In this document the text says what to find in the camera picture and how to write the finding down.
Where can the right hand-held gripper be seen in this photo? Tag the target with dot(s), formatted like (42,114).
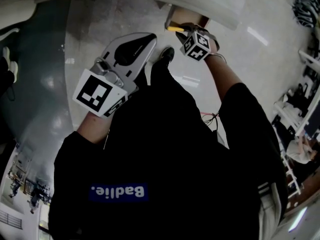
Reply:
(197,46)

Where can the person's black shoe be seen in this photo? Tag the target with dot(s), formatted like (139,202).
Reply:
(168,54)

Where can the white fluted pedestal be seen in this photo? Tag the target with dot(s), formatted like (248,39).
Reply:
(17,11)

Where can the white frame long desk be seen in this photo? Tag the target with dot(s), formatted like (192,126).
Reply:
(282,110)

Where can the person's black sweatshirt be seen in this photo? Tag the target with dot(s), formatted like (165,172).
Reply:
(162,171)

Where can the white ornate chair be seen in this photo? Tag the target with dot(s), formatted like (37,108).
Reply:
(10,32)

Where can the black white tangled pile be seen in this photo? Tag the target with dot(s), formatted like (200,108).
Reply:
(305,6)

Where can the white shelf rack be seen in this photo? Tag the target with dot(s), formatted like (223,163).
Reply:
(296,184)

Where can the yellow object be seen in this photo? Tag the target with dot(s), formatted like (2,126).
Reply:
(173,29)

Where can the wooden drawer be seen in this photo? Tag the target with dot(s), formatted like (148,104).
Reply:
(185,15)

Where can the person's left forearm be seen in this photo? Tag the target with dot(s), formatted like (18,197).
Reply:
(95,129)

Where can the person's black trousers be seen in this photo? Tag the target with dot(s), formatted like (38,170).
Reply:
(160,84)

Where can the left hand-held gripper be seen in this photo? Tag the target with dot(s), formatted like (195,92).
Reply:
(105,51)

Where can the person's right forearm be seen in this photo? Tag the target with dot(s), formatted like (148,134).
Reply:
(220,76)

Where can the black office chair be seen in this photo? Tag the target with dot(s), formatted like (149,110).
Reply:
(298,99)
(283,126)

